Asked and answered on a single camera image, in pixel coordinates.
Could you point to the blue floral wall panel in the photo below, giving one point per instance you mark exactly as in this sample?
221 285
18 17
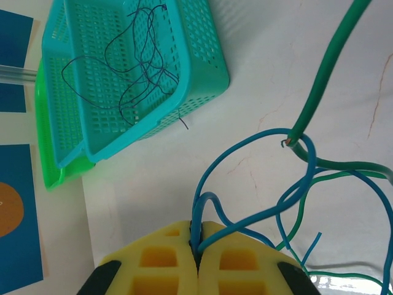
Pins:
12 40

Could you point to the blue orange mat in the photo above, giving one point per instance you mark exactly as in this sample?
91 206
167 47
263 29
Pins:
18 261

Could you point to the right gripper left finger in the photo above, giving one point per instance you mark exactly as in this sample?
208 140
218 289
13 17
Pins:
129 258

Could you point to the green plastic basket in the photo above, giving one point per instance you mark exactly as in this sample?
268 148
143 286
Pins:
46 153

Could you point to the teal plastic basket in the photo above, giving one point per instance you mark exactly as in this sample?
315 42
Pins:
199 61
55 92

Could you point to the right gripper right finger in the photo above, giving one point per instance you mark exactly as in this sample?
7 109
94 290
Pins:
267 264

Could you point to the aluminium corner post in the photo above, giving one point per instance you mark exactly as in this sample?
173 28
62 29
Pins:
15 75

